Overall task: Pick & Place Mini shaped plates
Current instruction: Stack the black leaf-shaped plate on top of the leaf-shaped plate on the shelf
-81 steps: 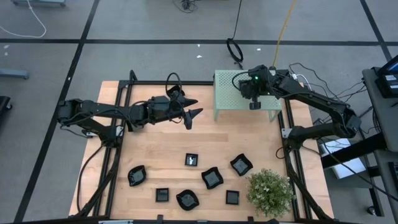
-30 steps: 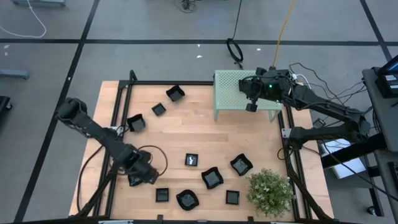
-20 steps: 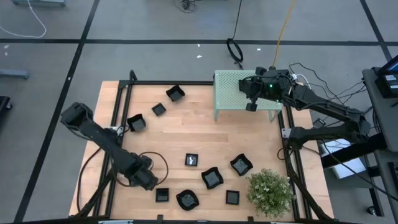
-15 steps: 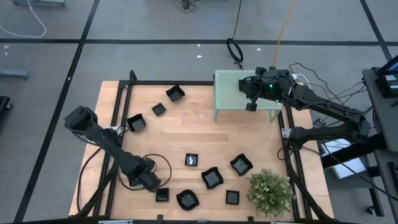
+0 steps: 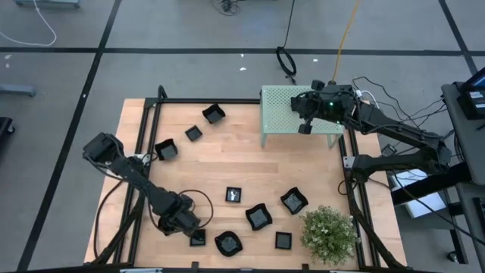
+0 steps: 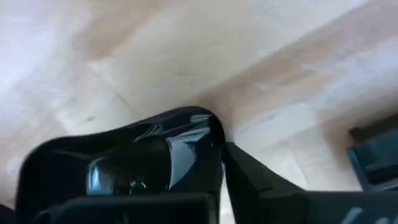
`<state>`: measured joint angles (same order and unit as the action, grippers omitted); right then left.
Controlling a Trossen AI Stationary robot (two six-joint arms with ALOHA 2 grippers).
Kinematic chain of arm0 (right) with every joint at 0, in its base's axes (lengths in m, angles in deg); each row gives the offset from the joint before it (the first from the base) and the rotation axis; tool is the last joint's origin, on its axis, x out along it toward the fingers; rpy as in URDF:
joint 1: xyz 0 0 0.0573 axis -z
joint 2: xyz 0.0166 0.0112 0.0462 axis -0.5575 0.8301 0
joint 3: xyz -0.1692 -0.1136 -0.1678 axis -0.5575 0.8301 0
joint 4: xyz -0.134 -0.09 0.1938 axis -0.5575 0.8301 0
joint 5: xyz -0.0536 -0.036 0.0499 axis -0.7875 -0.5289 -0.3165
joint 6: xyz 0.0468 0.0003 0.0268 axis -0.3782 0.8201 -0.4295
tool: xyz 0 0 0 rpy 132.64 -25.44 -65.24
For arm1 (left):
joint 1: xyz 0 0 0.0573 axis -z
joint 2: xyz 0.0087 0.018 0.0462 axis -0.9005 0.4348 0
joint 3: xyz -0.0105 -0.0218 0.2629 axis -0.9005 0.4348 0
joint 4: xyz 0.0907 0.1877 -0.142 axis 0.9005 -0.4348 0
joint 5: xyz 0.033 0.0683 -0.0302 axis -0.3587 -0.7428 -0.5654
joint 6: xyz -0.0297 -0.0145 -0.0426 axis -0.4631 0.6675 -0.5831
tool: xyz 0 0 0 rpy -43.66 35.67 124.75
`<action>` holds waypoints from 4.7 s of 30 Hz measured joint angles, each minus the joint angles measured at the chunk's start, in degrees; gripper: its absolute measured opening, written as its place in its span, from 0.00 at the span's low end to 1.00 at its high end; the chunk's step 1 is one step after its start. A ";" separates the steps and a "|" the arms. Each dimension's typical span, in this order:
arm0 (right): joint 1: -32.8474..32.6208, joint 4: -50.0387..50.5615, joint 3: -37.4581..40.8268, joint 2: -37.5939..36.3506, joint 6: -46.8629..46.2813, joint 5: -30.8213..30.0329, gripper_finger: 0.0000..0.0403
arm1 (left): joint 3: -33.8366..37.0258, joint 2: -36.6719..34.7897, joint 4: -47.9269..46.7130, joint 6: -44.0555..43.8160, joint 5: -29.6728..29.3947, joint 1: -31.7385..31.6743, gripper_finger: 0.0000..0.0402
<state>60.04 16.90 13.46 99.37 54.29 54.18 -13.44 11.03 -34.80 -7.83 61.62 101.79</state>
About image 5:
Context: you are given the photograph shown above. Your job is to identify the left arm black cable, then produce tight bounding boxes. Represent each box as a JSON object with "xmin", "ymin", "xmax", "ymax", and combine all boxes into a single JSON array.
[{"xmin": 146, "ymin": 188, "xmax": 214, "ymax": 233}]

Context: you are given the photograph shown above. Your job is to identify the blue-screen monitor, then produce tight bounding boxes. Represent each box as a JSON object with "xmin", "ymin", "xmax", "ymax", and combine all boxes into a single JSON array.
[{"xmin": 471, "ymin": 67, "xmax": 485, "ymax": 91}]

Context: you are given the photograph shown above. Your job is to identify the white floor cable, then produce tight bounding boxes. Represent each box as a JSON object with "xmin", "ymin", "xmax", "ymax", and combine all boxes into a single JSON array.
[{"xmin": 0, "ymin": 0, "xmax": 58, "ymax": 47}]

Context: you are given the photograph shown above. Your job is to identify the black small square plate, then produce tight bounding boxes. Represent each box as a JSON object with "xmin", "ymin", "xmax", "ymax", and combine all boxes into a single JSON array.
[
  {"xmin": 189, "ymin": 228, "xmax": 208, "ymax": 248},
  {"xmin": 184, "ymin": 124, "xmax": 204, "ymax": 143},
  {"xmin": 274, "ymin": 231, "xmax": 293, "ymax": 250},
  {"xmin": 224, "ymin": 186, "xmax": 243, "ymax": 204}
]

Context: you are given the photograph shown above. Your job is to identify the black labelled device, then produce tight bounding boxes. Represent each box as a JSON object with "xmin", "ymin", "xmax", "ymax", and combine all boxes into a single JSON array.
[{"xmin": 456, "ymin": 89, "xmax": 485, "ymax": 121}]

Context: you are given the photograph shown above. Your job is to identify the white box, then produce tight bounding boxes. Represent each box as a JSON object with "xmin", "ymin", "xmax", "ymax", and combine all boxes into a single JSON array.
[{"xmin": 389, "ymin": 169, "xmax": 448, "ymax": 220}]

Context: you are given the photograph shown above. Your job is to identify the black round mini plate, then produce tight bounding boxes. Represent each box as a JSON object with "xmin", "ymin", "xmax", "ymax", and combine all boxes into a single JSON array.
[{"xmin": 214, "ymin": 230, "xmax": 244, "ymax": 258}]

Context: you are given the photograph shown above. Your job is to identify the black hanging cable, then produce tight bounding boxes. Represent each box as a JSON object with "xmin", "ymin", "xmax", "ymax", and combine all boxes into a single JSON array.
[{"xmin": 275, "ymin": 0, "xmax": 299, "ymax": 85}]

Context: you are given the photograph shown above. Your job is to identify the yellow hanging cable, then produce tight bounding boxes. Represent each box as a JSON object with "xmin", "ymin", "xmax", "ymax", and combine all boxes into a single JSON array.
[{"xmin": 331, "ymin": 0, "xmax": 361, "ymax": 83}]

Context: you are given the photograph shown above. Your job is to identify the pale green perforated metal stand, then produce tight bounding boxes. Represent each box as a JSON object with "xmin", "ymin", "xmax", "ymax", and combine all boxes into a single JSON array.
[{"xmin": 259, "ymin": 84, "xmax": 345, "ymax": 149}]

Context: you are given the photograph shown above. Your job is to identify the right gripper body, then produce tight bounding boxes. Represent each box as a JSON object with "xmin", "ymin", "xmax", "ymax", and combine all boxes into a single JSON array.
[{"xmin": 291, "ymin": 85, "xmax": 359, "ymax": 124}]

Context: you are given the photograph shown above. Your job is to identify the dark brown floor cable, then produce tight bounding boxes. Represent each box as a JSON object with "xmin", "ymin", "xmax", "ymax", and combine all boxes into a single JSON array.
[{"xmin": 92, "ymin": 177, "xmax": 128, "ymax": 262}]

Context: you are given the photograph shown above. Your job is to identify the black wavy square plate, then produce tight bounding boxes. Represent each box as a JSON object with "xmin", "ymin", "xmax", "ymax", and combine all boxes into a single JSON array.
[
  {"xmin": 154, "ymin": 137, "xmax": 180, "ymax": 162},
  {"xmin": 202, "ymin": 102, "xmax": 227, "ymax": 125},
  {"xmin": 280, "ymin": 186, "xmax": 310, "ymax": 216},
  {"xmin": 244, "ymin": 202, "xmax": 274, "ymax": 232}
]

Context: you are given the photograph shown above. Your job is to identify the black floor caster base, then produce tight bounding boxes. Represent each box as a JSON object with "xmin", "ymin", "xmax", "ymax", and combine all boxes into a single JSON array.
[{"xmin": 0, "ymin": 116, "xmax": 16, "ymax": 137}]

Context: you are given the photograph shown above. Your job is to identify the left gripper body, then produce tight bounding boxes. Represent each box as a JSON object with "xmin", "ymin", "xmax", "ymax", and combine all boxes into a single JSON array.
[{"xmin": 157, "ymin": 191, "xmax": 202, "ymax": 236}]

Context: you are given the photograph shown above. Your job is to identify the small black power adapter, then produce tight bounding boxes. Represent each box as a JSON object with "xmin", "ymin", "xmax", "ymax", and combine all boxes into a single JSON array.
[{"xmin": 380, "ymin": 143, "xmax": 398, "ymax": 158}]

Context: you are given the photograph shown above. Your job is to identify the black desk leg bar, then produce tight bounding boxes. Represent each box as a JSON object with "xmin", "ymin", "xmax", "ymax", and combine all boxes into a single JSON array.
[{"xmin": 390, "ymin": 162, "xmax": 473, "ymax": 206}]

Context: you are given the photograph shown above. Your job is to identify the white plug cable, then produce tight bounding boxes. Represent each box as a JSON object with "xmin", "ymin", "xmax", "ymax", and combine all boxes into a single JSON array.
[{"xmin": 355, "ymin": 89, "xmax": 380, "ymax": 111}]

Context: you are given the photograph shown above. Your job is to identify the black floor cable clump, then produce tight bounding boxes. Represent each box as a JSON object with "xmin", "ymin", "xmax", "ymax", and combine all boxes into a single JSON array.
[{"xmin": 211, "ymin": 0, "xmax": 239, "ymax": 17}]

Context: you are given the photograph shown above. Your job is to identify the grey desk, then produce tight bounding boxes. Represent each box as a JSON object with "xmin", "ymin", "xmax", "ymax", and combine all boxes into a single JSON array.
[{"xmin": 441, "ymin": 81, "xmax": 485, "ymax": 273}]

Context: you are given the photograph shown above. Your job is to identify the grey floor bar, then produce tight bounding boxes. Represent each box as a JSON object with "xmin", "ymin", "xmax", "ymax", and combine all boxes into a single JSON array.
[{"xmin": 0, "ymin": 83, "xmax": 37, "ymax": 98}]

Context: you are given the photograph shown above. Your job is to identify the green artificial potted plant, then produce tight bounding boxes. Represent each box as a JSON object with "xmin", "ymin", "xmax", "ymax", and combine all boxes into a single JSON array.
[{"xmin": 299, "ymin": 205, "xmax": 360, "ymax": 267}]

